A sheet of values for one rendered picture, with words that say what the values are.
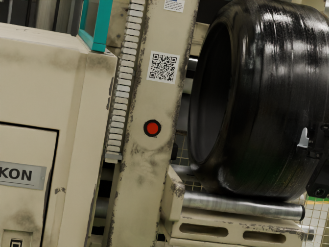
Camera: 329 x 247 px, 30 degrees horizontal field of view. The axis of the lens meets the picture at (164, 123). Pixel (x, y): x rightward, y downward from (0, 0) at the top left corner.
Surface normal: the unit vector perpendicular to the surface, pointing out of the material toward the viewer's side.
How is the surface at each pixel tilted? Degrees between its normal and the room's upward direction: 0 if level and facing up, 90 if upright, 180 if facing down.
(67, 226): 90
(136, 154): 90
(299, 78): 72
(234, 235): 90
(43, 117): 90
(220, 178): 124
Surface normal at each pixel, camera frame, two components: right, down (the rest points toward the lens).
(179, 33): 0.18, 0.18
